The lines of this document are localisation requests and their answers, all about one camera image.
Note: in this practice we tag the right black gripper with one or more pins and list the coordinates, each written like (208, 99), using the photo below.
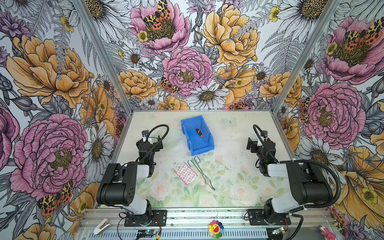
(254, 145)

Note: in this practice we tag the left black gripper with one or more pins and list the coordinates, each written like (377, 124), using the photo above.
(158, 145)

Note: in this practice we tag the orange black screwdriver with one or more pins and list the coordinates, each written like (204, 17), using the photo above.
(201, 134)

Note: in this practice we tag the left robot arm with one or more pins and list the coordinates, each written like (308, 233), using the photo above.
(118, 185)

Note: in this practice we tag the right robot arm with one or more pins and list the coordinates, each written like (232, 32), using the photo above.
(312, 185)

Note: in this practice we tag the blue plastic bin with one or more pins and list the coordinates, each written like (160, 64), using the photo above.
(195, 144)

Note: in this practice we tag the pink patterned packet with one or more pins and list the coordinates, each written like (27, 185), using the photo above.
(186, 174)

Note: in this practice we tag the metal tongs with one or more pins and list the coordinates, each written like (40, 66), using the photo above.
(195, 162)

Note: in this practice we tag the left green circuit board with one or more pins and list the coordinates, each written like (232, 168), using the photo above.
(146, 234)

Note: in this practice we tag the green circuit board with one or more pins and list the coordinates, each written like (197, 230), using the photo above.
(278, 231)
(146, 234)

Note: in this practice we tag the right green circuit board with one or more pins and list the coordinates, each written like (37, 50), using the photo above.
(278, 231)

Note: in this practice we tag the white stapler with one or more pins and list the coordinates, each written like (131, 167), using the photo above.
(101, 227)

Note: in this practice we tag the rainbow flower toy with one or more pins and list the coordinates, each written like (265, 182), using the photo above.
(216, 229)

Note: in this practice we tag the pink figurine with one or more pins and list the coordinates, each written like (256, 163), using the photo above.
(326, 233)

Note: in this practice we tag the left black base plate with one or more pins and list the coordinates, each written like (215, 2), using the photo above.
(157, 218)

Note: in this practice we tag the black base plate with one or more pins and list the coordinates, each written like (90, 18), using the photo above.
(259, 217)
(157, 218)

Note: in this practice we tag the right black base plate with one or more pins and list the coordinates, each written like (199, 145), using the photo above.
(259, 217)

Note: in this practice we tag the white slotted cable duct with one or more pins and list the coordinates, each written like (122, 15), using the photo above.
(180, 234)

